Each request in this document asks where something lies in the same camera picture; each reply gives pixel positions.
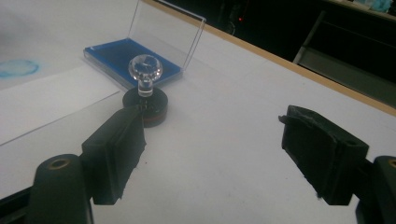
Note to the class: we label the clear plastic cap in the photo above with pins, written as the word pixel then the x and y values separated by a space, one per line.
pixel 15 69

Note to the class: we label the blue ink pad clear case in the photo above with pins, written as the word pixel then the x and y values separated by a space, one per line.
pixel 118 56

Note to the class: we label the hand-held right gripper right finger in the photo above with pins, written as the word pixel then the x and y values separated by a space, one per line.
pixel 320 155

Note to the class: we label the large white table cover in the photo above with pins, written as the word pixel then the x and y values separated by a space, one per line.
pixel 218 140

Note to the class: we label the dark device with red light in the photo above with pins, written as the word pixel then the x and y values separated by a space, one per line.
pixel 239 19

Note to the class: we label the white metal desk frame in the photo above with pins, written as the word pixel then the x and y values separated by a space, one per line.
pixel 342 71

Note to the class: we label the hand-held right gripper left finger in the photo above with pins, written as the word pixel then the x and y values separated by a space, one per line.
pixel 112 155

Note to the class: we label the teal crumpled object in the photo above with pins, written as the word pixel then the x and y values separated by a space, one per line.
pixel 375 4

